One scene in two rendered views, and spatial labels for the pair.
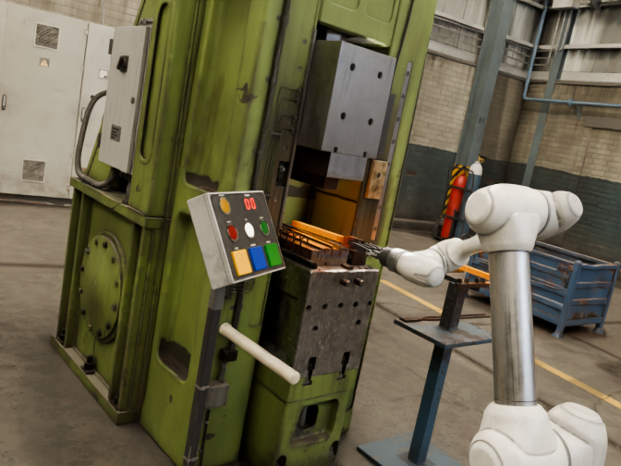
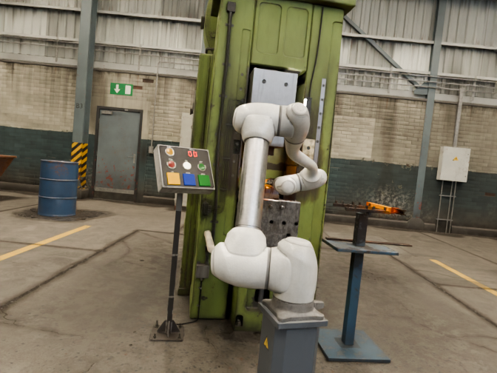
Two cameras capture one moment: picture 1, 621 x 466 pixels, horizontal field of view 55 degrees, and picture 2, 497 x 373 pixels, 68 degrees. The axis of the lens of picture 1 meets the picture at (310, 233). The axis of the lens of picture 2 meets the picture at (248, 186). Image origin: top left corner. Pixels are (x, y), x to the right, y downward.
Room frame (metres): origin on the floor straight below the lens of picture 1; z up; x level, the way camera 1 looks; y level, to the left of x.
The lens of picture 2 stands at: (0.22, -1.32, 1.13)
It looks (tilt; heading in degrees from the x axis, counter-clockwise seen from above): 3 degrees down; 32
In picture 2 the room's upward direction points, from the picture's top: 5 degrees clockwise
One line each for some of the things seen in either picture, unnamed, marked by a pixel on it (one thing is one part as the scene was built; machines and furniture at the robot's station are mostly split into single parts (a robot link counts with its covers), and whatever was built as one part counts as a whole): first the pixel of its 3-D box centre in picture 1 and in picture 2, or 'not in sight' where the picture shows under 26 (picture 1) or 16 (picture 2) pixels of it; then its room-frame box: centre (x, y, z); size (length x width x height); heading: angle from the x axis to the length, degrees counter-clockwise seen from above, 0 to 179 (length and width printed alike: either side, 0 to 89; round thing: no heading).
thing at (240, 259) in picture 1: (240, 263); (173, 178); (1.77, 0.19, 1.01); 0.07 x 0.05 x 0.07; 157
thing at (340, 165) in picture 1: (313, 158); (263, 140); (2.51, 0.05, 1.32); 0.42 x 0.20 x 0.10; 42
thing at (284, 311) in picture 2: not in sight; (296, 303); (1.48, -0.78, 0.63); 0.22 x 0.18 x 0.06; 142
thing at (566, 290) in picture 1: (536, 279); not in sight; (5.96, -2.33, 0.36); 1.20 x 0.80 x 0.72; 37
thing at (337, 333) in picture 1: (295, 300); (262, 225); (2.55, 0.01, 0.69); 0.56 x 0.38 x 0.45; 42
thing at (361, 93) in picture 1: (332, 100); (272, 106); (2.54, 0.01, 1.56); 0.42 x 0.39 x 0.40; 42
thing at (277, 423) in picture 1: (276, 395); (256, 286); (2.55, 0.01, 0.23); 0.55 x 0.37 x 0.47; 42
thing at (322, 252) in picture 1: (298, 241); (258, 189); (2.51, 0.05, 0.96); 0.42 x 0.20 x 0.09; 42
